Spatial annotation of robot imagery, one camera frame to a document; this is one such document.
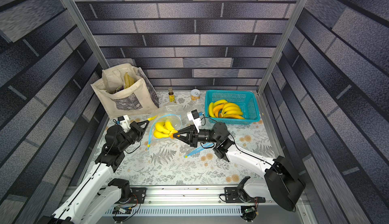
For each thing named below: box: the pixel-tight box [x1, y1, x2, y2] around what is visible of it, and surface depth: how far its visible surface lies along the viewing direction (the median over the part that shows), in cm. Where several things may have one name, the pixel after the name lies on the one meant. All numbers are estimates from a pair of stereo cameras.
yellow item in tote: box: [123, 71, 135, 89], surface depth 97 cm
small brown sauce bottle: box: [168, 87, 176, 103], surface depth 109 cm
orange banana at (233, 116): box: [222, 114, 246, 120], surface depth 103 cm
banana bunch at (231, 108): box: [221, 102, 244, 118], surface depth 102 cm
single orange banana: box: [213, 104, 224, 119], surface depth 104 cm
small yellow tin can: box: [190, 88, 201, 101], surface depth 115 cm
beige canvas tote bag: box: [90, 63, 160, 119], surface depth 97 cm
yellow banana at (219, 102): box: [212, 99, 228, 109], surface depth 112 cm
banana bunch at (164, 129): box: [153, 120, 179, 139], surface depth 63 cm
